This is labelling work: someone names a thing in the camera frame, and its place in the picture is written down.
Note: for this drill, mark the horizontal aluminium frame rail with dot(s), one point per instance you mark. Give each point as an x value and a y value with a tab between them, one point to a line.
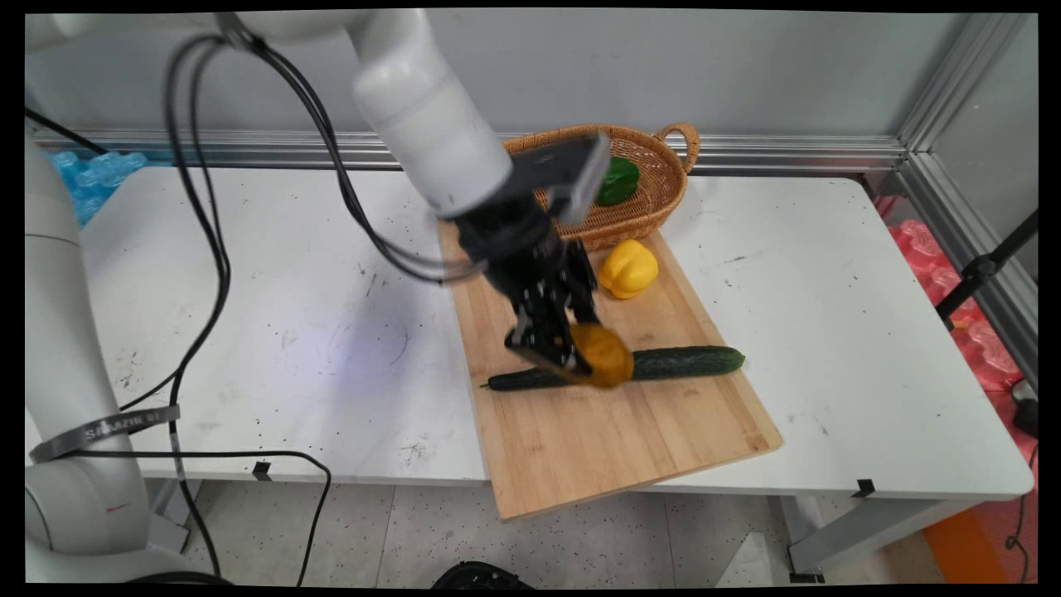
746	153

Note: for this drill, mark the black round object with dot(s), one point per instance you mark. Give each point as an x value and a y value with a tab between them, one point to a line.
481	576

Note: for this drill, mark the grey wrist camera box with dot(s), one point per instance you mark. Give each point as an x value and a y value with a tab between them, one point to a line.
564	170

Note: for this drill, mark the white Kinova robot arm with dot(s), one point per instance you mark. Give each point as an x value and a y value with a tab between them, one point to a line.
414	91

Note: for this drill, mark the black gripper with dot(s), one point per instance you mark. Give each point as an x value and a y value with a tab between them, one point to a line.
518	245

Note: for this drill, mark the dark green cucumber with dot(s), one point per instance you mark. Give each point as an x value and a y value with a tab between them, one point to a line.
688	362

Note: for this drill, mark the black tripod stand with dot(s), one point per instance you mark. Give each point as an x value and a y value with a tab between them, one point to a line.
982	269

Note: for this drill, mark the yellow bell pepper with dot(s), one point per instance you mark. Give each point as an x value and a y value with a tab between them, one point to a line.
630	268

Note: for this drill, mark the red foam mat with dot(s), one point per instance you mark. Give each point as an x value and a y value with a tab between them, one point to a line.
978	332

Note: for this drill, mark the wooden cutting board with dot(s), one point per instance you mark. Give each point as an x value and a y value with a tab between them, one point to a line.
580	464

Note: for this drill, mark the brown-orange toy potato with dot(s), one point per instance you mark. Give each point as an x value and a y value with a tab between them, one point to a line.
603	356

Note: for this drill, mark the white table leg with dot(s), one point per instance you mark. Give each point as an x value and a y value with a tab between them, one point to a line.
870	531

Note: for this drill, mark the slanted aluminium frame post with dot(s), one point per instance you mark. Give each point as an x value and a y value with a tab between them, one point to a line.
970	149

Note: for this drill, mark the green bell pepper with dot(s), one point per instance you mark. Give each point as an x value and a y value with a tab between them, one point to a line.
620	182

